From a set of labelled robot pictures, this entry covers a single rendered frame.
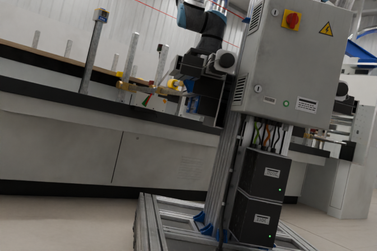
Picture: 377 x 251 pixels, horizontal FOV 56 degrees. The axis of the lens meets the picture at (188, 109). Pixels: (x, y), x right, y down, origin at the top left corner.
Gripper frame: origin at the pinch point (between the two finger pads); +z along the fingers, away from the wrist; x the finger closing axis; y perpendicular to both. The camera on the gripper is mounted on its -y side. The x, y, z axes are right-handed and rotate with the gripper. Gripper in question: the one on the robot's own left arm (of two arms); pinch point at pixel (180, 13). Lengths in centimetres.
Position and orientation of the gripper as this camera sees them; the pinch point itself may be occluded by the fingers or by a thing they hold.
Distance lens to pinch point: 224.7
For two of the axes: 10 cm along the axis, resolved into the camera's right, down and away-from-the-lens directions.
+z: -2.2, 9.7, -0.3
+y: 1.5, 0.0, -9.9
